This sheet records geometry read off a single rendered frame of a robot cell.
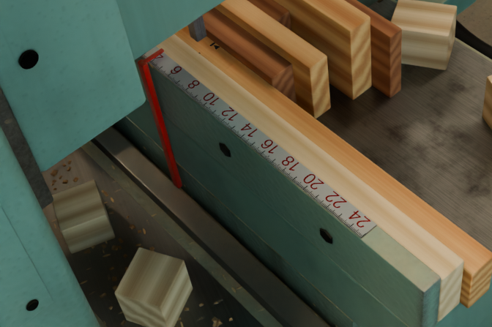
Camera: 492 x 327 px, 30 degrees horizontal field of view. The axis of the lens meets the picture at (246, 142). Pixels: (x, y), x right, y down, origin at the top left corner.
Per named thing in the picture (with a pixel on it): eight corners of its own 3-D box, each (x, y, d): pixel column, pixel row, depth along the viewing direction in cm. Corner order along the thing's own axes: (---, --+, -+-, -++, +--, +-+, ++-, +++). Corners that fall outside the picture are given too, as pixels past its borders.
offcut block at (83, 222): (71, 254, 74) (60, 231, 72) (61, 218, 77) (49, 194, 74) (116, 238, 75) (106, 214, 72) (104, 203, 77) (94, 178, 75)
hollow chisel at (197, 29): (207, 36, 67) (196, -17, 63) (198, 42, 67) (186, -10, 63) (199, 30, 68) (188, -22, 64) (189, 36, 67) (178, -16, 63)
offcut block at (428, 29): (388, 61, 70) (388, 27, 67) (397, 31, 72) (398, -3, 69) (446, 71, 69) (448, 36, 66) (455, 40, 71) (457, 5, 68)
